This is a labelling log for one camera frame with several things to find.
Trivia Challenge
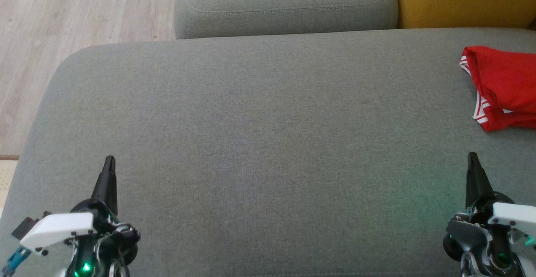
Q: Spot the red white-sleeved basketball jersey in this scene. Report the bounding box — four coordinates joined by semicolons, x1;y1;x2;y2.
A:
459;46;536;132

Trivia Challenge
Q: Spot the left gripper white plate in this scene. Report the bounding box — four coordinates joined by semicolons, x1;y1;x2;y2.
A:
20;156;141;256

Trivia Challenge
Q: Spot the grey sofa side cushion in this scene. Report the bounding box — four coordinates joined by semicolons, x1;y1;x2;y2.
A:
174;0;398;40

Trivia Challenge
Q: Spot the blue left camera cable connector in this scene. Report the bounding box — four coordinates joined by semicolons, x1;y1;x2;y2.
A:
0;246;32;277

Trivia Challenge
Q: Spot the yellow sofa cushion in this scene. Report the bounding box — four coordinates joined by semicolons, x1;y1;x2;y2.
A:
392;0;536;30

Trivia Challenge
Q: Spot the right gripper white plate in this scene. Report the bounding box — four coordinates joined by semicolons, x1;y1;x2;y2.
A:
466;152;536;236

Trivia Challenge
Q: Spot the grey sofa seat cushion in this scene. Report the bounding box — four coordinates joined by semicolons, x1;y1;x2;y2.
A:
0;28;536;277

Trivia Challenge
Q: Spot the beige rug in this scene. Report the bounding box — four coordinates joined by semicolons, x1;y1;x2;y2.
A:
0;155;20;219

